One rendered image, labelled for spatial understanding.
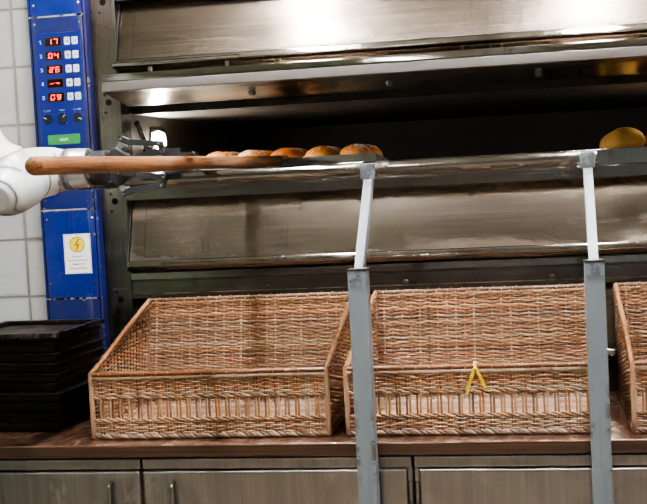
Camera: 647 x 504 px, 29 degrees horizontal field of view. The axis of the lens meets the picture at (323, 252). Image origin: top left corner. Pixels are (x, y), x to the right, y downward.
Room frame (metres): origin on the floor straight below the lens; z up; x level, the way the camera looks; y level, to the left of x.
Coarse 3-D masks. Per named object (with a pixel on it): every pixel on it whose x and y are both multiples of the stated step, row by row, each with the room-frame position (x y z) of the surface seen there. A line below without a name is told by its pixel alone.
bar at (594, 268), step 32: (416, 160) 2.79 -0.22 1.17; (448, 160) 2.77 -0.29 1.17; (480, 160) 2.76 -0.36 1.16; (512, 160) 2.74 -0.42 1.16; (544, 160) 2.73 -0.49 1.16; (576, 160) 2.72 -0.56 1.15; (352, 288) 2.58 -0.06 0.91; (352, 320) 2.59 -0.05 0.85; (352, 352) 2.59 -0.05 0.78; (608, 384) 2.49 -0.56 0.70; (608, 416) 2.49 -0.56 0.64; (608, 448) 2.49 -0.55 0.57; (608, 480) 2.49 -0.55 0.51
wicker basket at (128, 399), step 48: (144, 336) 3.20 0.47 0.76; (192, 336) 3.21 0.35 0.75; (240, 336) 3.19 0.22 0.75; (288, 336) 3.17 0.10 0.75; (336, 336) 2.88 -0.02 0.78; (96, 384) 2.80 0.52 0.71; (144, 384) 2.78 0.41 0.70; (192, 384) 2.76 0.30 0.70; (240, 384) 2.74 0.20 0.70; (288, 384) 2.73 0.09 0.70; (336, 384) 2.82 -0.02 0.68; (96, 432) 2.80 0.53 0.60; (144, 432) 2.78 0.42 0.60; (192, 432) 2.76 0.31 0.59; (240, 432) 2.74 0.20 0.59; (288, 432) 2.73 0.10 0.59
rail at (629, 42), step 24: (504, 48) 2.97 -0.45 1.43; (528, 48) 2.96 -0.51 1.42; (552, 48) 2.95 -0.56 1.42; (576, 48) 2.94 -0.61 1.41; (600, 48) 2.93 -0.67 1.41; (144, 72) 3.14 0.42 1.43; (168, 72) 3.13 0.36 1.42; (192, 72) 3.11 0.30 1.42; (216, 72) 3.10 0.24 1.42; (240, 72) 3.09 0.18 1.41
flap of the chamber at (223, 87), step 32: (384, 64) 3.02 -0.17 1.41; (416, 64) 3.01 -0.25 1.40; (448, 64) 2.99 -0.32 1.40; (480, 64) 2.98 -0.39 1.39; (512, 64) 2.97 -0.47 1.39; (544, 64) 2.97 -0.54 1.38; (576, 64) 2.98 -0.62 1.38; (608, 64) 2.99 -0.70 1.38; (640, 64) 3.00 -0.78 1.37; (128, 96) 3.21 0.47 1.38; (160, 96) 3.22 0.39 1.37; (192, 96) 3.23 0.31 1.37; (224, 96) 3.24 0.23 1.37; (256, 96) 3.25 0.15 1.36; (288, 96) 3.26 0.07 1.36
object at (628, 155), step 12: (456, 156) 3.14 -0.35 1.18; (600, 156) 3.08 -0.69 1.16; (612, 156) 3.07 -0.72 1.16; (624, 156) 3.07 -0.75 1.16; (636, 156) 3.06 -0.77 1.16; (240, 168) 3.24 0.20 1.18; (504, 168) 3.12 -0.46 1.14; (516, 168) 3.11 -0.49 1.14; (528, 168) 3.11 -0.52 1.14; (264, 180) 3.23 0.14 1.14; (276, 180) 3.23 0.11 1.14; (288, 180) 3.22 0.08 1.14
